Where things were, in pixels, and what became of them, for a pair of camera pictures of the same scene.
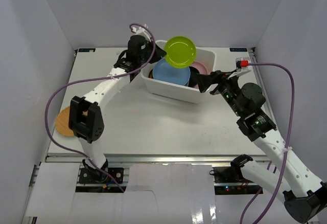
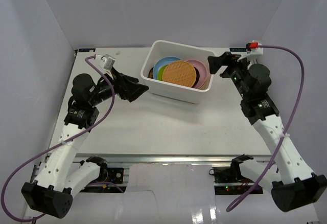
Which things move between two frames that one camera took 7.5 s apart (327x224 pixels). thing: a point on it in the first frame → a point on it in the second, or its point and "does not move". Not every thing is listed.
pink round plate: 201,68 does not move
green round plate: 181,51 → 160,73
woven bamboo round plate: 62,122 → 180,72
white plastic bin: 208,58 does not move
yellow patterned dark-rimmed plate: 150,74 does not move
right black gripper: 221,79 → 215,63
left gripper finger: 159,53 → 133,91
